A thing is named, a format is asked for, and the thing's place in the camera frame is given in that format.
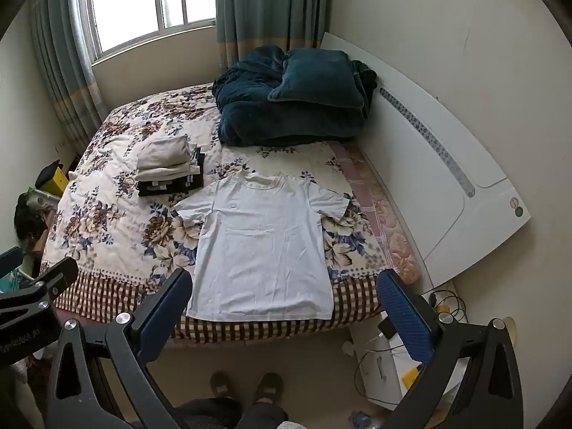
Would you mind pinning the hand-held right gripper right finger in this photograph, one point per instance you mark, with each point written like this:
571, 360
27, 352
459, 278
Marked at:
406, 317

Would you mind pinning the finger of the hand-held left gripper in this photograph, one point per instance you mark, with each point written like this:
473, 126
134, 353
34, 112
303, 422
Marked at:
49, 283
10, 261

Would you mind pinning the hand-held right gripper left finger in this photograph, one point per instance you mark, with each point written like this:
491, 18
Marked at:
173, 296

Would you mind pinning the white t-shirt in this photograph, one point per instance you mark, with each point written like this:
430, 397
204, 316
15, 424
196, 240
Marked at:
259, 250

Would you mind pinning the stack of folded clothes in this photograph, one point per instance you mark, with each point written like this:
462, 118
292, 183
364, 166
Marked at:
172, 186

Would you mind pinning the black phone charger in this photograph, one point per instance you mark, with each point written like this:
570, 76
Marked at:
386, 328

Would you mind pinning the dark bag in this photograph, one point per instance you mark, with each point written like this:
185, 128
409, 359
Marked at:
29, 221

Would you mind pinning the white nightstand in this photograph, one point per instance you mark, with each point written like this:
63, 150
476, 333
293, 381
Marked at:
380, 366

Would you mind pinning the yellow sticky pad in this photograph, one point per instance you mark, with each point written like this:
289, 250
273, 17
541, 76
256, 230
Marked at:
411, 377

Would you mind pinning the yellow box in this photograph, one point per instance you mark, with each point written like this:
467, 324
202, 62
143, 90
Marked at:
58, 182

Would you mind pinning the floral bed quilt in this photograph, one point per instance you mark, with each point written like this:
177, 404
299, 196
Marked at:
111, 214

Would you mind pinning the pink floral mattress sheet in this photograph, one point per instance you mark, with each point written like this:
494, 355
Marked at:
384, 219

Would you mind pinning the blue plastic bottle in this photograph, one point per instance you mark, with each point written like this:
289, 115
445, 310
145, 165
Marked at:
361, 419

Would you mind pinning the cream folded garment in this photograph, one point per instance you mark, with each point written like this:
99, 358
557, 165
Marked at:
165, 172

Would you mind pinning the person's dark trousers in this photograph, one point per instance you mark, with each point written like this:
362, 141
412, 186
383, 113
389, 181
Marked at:
232, 415

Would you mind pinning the white headboard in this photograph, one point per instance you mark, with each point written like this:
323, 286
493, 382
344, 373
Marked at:
424, 178

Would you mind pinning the grey-green curtain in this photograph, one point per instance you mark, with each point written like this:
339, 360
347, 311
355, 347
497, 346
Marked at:
67, 62
272, 4

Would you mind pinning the teal plush pillow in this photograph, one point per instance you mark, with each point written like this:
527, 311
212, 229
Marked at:
317, 80

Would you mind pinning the window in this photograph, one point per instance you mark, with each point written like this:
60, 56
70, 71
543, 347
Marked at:
147, 4

